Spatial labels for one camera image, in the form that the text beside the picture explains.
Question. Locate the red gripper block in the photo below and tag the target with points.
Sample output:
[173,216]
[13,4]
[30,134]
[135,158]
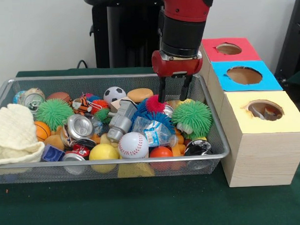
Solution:
[163,67]

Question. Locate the small pink spiky ball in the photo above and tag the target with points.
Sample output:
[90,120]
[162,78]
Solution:
[153,105]

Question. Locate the colourful patterned cloth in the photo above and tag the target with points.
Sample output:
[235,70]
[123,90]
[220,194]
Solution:
[269,112]

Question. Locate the crushed silver can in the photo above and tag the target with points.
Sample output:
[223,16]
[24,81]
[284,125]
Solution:
[80,124]

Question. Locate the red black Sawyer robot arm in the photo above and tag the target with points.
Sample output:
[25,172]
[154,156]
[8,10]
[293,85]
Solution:
[184,29]

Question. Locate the shallow metal mesh bin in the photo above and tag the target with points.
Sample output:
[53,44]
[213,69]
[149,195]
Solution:
[65,83]

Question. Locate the wooden box with three holes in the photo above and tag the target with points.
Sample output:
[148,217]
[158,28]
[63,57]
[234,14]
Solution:
[265,157]

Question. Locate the green puffer ball with eyes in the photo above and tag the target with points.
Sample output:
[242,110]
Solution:
[192,116]

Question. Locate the orange round sponge disc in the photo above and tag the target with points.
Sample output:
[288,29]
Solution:
[140,94]

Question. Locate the small soccer ball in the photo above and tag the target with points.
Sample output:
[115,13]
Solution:
[115,94]

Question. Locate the small orange ball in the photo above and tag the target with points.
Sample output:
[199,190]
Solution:
[161,152]

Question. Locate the white baseball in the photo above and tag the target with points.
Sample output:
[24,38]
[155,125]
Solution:
[133,145]

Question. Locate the yellow smiley ball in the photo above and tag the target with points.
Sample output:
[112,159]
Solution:
[103,152]

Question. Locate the cream knitted cloth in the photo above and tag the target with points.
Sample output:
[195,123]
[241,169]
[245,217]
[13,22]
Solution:
[12,132]

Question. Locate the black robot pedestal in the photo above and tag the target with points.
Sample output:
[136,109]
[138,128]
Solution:
[127,31]

